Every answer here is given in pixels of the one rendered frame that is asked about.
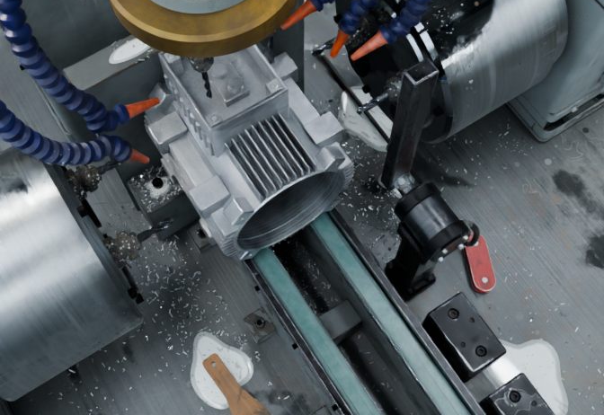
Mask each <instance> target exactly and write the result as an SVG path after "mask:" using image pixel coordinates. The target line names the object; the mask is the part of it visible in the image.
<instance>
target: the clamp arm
mask: <svg viewBox="0 0 604 415"><path fill-rule="evenodd" d="M438 75H439V70H438V68H437V67H435V66H434V65H433V63H432V62H431V61H430V60H429V59H428V58H426V59H424V60H423V61H421V62H420V63H418V64H416V65H414V66H412V67H410V68H408V69H407V70H405V71H404V72H403V73H402V76H401V80H402V85H401V89H400V93H399V98H398V102H397V106H396V110H395V118H394V122H393V127H392V130H391V135H390V139H389V143H388V145H386V160H385V163H384V168H383V172H382V176H381V182H382V183H383V184H384V186H385V187H386V189H387V190H388V191H390V190H393V189H394V188H397V189H398V188H399V186H398V185H397V184H396V182H397V181H398V180H399V181H398V182H399V184H400V185H402V184H404V182H405V180H404V178H402V177H404V176H405V178H406V179H407V180H408V181H410V179H409V176H410V173H409V172H410V170H411V167H412V163H413V158H414V155H415V152H416V148H417V146H418V142H419V139H420V136H421V133H422V127H423V124H424V121H425V118H426V115H427V111H428V109H429V106H430V102H431V96H432V94H433V91H434V87H435V84H436V81H437V78H438ZM401 178H402V179H401Z"/></svg>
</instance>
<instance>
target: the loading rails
mask: <svg viewBox="0 0 604 415"><path fill-rule="evenodd" d="M187 233H188V235H189V237H190V238H191V239H192V241H193V243H194V244H195V246H196V247H197V249H198V251H199V252H200V253H203V252H205V251H207V250H208V249H210V248H212V247H214V246H215V245H217V244H215V245H213V246H212V245H211V243H210V242H209V240H208V238H207V236H206V235H205V234H204V233H203V231H202V229H201V227H200V222H198V223H197V224H195V225H193V226H191V227H189V228H188V229H187ZM297 237H298V239H299V240H300V242H302V244H303V245H304V246H305V248H306V250H307V251H308V253H309V254H310V256H311V257H312V259H313V260H314V261H315V263H316V265H317V266H318V268H319V269H320V270H321V271H322V273H323V274H324V276H325V277H326V279H327V280H328V282H329V283H330V284H331V286H332V288H333V289H334V291H335V292H336V294H337V295H338V297H340V299H341V300H342V301H341V302H340V303H339V304H337V305H335V306H334V307H332V308H331V309H329V310H328V311H326V312H324V313H322V314H321V315H319V316H318V317H317V316H316V315H315V313H314V311H313V310H312V308H311V307H310V305H309V304H308V302H307V301H306V299H305V298H304V297H303V295H302V294H301V292H300V291H299V289H298V287H297V286H296V285H295V283H294V282H293V280H292V279H291V277H290V276H289V274H288V272H287V271H286V270H285V269H284V267H283V266H282V264H281V263H280V261H279V259H278V258H277V256H276V255H275V253H274V252H273V250H272V249H271V247H270V246H269V249H268V250H267V249H266V248H263V249H260V250H259V251H258V252H257V253H256V254H255V255H254V256H253V257H252V258H251V259H246V260H239V259H238V257H237V256H236V255H234V256H232V257H229V258H230V260H231V261H232V262H233V263H234V265H235V267H236V268H237V270H238V272H239V273H240V275H241V276H242V278H243V279H244V281H245V283H246V285H247V286H248V287H249V288H250V290H251V291H252V293H253V295H254V297H255V298H256V300H257V301H258V303H259V304H260V306H261V308H259V309H258V310H256V311H254V312H253V313H251V314H249V315H247V316H246V317H245V318H244V319H243V320H244V324H245V326H246V328H247V329H248V331H249V332H250V333H251V335H252V336H253V338H254V340H255V342H256V343H257V344H260V343H262V342H263V341H265V340H267V339H268V338H269V337H271V336H272V335H274V334H276V333H278V334H279V335H280V337H281V338H282V340H283V341H284V343H285V345H286V346H287V348H288V349H289V351H290V353H291V354H292V356H293V358H294V359H295V360H296V361H297V363H298V365H299V366H300V368H301V370H302V371H303V373H304V374H305V376H306V378H307V379H308V381H309V383H310V384H311V385H312V386H313V388H314V389H315V391H316V393H317V395H318V396H319V398H320V399H321V401H322V402H323V404H324V405H323V406H322V407H320V408H319V409H317V410H316V411H314V412H313V413H311V414H310V415H382V413H381V412H380V410H379V409H378V407H377V405H376V404H375V403H374V402H373V400H372V399H371V397H370V396H369V394H368V392H367V391H366V389H365V388H364V386H363V385H362V383H361V382H360V380H359V378H358V377H357V376H356V375H355V373H354V372H353V370H352V369H351V367H350V365H349V364H348V362H347V361H346V359H345V358H344V356H343V355H342V353H341V351H340V350H339V349H338V348H337V346H336V345H337V344H339V343H340V342H342V341H343V340H345V339H347V338H349V337H350V336H351V335H352V334H354V333H355V332H357V331H359V330H360V329H361V330H362V331H363V332H364V334H365V335H366V337H367V338H368V340H369V342H370V343H371V345H372V346H373V347H374V349H375V350H376V352H377V353H378V354H379V356H380V357H381V358H382V360H383V361H384V363H385V364H386V366H387V368H388V369H389V371H390V372H391V373H392V375H393V376H394V378H395V380H396V381H397V382H398V383H399V385H400V386H401V387H402V389H403V390H404V392H405V394H406V395H407V397H408V398H409V400H410V401H411V402H412V404H413V406H414V407H415V409H416V410H417V411H418V412H419V414H420V415H485V414H484V412H483V410H482V409H481V408H480V406H479V403H478V401H476V400H475V399H474V398H473V396H472V395H471V393H470V392H469V391H468V390H467V388H466V387H465V386H464V384H463V383H462V382H461V380H460V379H459V377H458V376H457V374H456V373H455V371H454V370H453V369H452V367H451V366H450V365H449V363H448V361H447V360H446V358H447V355H446V354H445V353H444V351H443V350H442V348H441V347H440V345H439V344H438V343H437V341H436V340H435V339H434V338H433V337H432V335H430V334H429V335H428V334H427V332H426V331H425V330H424V329H423V327H422V326H421V325H420V323H419V322H418V321H417V319H416V318H415V316H414V315H413V313H412V312H411V310H410V309H409V308H408V306H407V305H406V304H405V302H404V300H403V299H402V298H401V297H400V296H399V294H398V293H397V292H396V290H395V289H394V287H393V284H392V282H389V280H388V279H387V277H386V276H385V274H384V273H383V272H382V270H381V269H380V267H379V262H378V260H377V258H376V257H375V256H374V254H373V253H372V252H371V250H370V249H369V247H368V246H367V245H366V244H365V243H361V241H360V239H359V238H358V237H357V235H356V234H355V233H354V231H353V229H352V228H351V227H350V226H349V225H348V223H347V222H346V221H345V219H344V218H343V216H342V215H341V213H340V212H339V211H338V209H337V208H336V207H334V208H333V209H332V210H331V211H326V212H323V213H321V214H320V215H319V216H318V217H317V218H316V219H315V222H313V221H312V222H310V223H309V226H307V225H306V226H305V227H304V229H303V230H301V229H300V230H299V231H298V233H297Z"/></svg>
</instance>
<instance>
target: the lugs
mask: <svg viewBox="0 0 604 415"><path fill-rule="evenodd" d="M256 46H257V47H258V48H259V50H260V51H261V52H262V53H264V52H265V50H266V49H265V48H264V46H263V45H262V44H261V42H258V43H256ZM148 98H149V99H154V98H158V99H159V101H160V103H159V104H157V105H156V106H155V108H156V109H166V110H167V109H168V108H169V106H170V105H171V104H172V102H173V101H174V99H173V95H172V91H171V90H169V89H168V88H167V85H166V83H157V84H156V86H155V87H154V89H153V90H152V92H151V93H150V94H149V95H148ZM315 158H316V159H317V161H318V162H319V163H320V164H321V165H322V167H323V168H324V170H325V171H330V170H336V169H337V168H338V167H339V166H340V165H341V164H342V163H343V162H344V161H345V160H346V158H345V156H344V155H343V154H342V152H341V151H340V149H339V148H338V146H324V147H323V148H322V149H321V150H320V152H319V153H318V154H317V155H316V156H315ZM341 200H342V199H341V198H340V196H339V195H338V196H337V197H336V199H335V200H334V201H333V203H332V204H331V205H330V206H329V207H328V208H327V209H326V210H325V211H324V212H326V211H331V210H332V209H333V208H334V207H335V206H336V205H337V204H338V203H339V202H340V201H341ZM253 213H254V210H253V208H252V207H251V205H250V204H249V202H248V201H247V199H246V198H245V197H243V198H235V199H232V201H231V202H230V203H229V204H228V205H227V206H226V208H225V209H224V210H223V214H224V215H225V217H226V219H227V220H228V222H229V223H230V225H242V224H244V223H245V221H246V220H247V219H248V218H249V217H250V216H251V215H252V214H253ZM258 251H259V250H257V251H252V252H239V253H238V254H237V255H236V256H237V257H238V259H239V260H246V259H251V258H252V257H253V256H254V255H255V254H256V253H257V252H258Z"/></svg>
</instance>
